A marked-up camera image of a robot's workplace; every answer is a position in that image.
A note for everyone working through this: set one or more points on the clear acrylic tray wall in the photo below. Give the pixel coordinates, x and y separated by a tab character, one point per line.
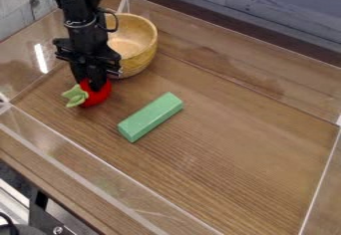
232	167

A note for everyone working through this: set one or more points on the wooden bowl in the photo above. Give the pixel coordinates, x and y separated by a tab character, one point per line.
134	41

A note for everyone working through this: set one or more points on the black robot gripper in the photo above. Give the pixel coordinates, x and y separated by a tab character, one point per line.
86	48

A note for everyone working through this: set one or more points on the green rectangular block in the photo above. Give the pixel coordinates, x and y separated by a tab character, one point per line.
149	117

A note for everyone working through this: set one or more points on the red plush strawberry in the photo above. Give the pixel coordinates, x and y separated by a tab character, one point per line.
82	96

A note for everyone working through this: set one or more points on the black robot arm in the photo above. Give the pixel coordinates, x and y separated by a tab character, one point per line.
86	11

